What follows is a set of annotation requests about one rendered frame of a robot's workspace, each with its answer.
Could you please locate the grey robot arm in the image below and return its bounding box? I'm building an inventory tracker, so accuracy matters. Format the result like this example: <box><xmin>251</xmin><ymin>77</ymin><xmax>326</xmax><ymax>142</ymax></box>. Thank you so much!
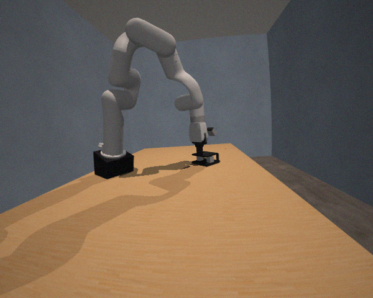
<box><xmin>98</xmin><ymin>18</ymin><xmax>205</xmax><ymax>158</ymax></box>

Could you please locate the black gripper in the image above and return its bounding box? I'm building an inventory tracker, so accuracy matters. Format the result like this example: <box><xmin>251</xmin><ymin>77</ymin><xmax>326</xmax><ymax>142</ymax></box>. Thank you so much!
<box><xmin>189</xmin><ymin>122</ymin><xmax>208</xmax><ymax>155</ymax></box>

